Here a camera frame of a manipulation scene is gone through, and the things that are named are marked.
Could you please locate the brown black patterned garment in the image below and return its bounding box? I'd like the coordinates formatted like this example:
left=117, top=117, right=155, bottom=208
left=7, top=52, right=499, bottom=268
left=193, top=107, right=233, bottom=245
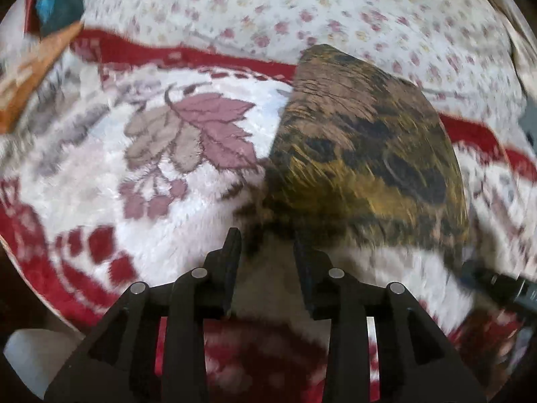
left=236, top=45, right=469, bottom=260

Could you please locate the red white floral blanket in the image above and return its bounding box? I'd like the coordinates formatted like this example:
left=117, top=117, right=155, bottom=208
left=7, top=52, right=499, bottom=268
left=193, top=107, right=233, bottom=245
left=1, top=23, right=536, bottom=402

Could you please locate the beige satin pillow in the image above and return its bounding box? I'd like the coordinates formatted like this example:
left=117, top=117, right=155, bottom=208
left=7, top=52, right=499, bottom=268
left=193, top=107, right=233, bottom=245
left=488, top=0, right=536, bottom=102

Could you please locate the white rose print bedsheet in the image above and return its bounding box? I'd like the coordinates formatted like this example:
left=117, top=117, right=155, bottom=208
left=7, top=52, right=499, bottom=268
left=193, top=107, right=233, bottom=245
left=84, top=0, right=527, bottom=146

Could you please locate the orange folded cloth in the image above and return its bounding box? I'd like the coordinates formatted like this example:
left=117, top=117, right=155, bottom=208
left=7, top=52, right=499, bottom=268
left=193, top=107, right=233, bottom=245
left=1, top=21, right=84, bottom=135

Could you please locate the teal blue cloth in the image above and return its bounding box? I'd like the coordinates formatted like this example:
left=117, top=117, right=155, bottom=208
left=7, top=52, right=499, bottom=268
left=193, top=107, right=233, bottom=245
left=35, top=0, right=84, bottom=37

